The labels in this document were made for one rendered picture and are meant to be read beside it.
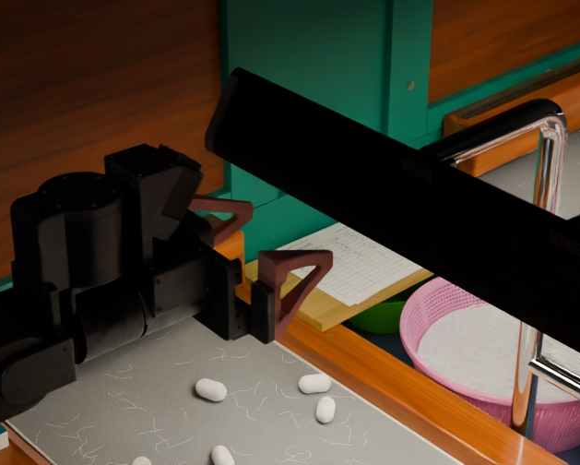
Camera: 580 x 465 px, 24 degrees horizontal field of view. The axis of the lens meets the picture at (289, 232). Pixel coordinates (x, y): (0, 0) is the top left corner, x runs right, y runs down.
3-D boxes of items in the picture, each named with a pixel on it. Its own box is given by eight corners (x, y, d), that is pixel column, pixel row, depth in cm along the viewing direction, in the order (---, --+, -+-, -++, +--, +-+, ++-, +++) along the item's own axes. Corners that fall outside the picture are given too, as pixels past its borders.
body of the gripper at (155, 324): (165, 203, 101) (81, 233, 97) (248, 257, 94) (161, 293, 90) (168, 276, 104) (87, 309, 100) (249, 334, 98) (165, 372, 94)
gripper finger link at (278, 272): (290, 194, 102) (190, 232, 97) (353, 231, 98) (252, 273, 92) (290, 270, 106) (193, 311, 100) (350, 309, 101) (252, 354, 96)
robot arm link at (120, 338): (110, 232, 96) (24, 263, 92) (155, 264, 92) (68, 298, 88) (114, 313, 99) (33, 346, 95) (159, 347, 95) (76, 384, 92)
